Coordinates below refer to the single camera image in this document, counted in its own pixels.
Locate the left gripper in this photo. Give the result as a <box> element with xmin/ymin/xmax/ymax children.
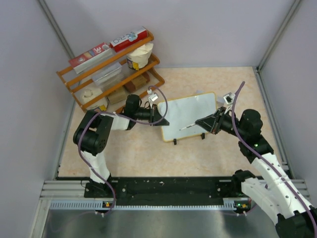
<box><xmin>134</xmin><ymin>104</ymin><xmax>169</xmax><ymax>126</ymax></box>

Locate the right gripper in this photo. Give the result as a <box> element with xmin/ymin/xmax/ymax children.
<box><xmin>196</xmin><ymin>106</ymin><xmax>247</xmax><ymax>139</ymax></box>

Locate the white whiteboard yellow frame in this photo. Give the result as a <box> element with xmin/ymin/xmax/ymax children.
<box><xmin>158</xmin><ymin>93</ymin><xmax>216</xmax><ymax>142</ymax></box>

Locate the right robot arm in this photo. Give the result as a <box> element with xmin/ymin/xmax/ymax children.
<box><xmin>195</xmin><ymin>107</ymin><xmax>317</xmax><ymax>238</ymax></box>

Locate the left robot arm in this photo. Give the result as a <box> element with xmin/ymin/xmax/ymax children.
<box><xmin>73</xmin><ymin>93</ymin><xmax>169</xmax><ymax>197</ymax></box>

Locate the grey whiteboard eraser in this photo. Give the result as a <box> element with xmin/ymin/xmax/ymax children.
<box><xmin>195</xmin><ymin>90</ymin><xmax>224</xmax><ymax>107</ymax></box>

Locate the brown sponge block right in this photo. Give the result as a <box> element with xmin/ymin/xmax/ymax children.
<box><xmin>124</xmin><ymin>72</ymin><xmax>150</xmax><ymax>93</ymax></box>

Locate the tan sponge block left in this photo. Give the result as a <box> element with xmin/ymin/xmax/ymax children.
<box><xmin>107</xmin><ymin>87</ymin><xmax>127</xmax><ymax>105</ymax></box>

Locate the orange wooden shelf rack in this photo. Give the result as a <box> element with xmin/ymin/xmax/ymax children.
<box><xmin>57</xmin><ymin>30</ymin><xmax>165</xmax><ymax>112</ymax></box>

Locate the white bag upper container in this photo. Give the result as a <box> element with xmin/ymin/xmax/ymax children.
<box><xmin>126</xmin><ymin>43</ymin><xmax>154</xmax><ymax>70</ymax></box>

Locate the white bag container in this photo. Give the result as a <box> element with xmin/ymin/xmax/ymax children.
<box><xmin>80</xmin><ymin>87</ymin><xmax>108</xmax><ymax>112</ymax></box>
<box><xmin>126</xmin><ymin>43</ymin><xmax>154</xmax><ymax>70</ymax></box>

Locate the clear plastic box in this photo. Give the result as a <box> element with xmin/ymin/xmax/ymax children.
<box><xmin>92</xmin><ymin>62</ymin><xmax>124</xmax><ymax>88</ymax></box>

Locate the white bag lower container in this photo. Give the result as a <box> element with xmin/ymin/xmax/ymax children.
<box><xmin>80</xmin><ymin>87</ymin><xmax>108</xmax><ymax>112</ymax></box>

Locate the red foil wrap box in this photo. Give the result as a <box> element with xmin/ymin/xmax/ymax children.
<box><xmin>68</xmin><ymin>42</ymin><xmax>112</xmax><ymax>74</ymax></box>

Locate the red white long box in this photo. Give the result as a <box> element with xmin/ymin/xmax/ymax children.
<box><xmin>109</xmin><ymin>27</ymin><xmax>148</xmax><ymax>53</ymax></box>

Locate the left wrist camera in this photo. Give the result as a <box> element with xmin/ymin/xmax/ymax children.
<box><xmin>147</xmin><ymin>89</ymin><xmax>159</xmax><ymax>107</ymax></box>

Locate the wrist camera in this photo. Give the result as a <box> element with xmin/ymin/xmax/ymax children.
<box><xmin>147</xmin><ymin>89</ymin><xmax>159</xmax><ymax>107</ymax></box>
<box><xmin>223</xmin><ymin>92</ymin><xmax>235</xmax><ymax>107</ymax></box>

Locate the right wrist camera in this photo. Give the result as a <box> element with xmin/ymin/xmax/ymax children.
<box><xmin>223</xmin><ymin>92</ymin><xmax>235</xmax><ymax>107</ymax></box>

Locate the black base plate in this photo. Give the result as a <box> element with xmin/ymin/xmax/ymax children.
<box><xmin>84</xmin><ymin>177</ymin><xmax>244</xmax><ymax>206</ymax></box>

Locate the grey slotted cable duct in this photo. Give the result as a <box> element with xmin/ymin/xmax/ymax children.
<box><xmin>50</xmin><ymin>197</ymin><xmax>251</xmax><ymax>211</ymax></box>

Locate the aluminium frame rail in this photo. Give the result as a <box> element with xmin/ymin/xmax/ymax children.
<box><xmin>40</xmin><ymin>180</ymin><xmax>89</xmax><ymax>200</ymax></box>

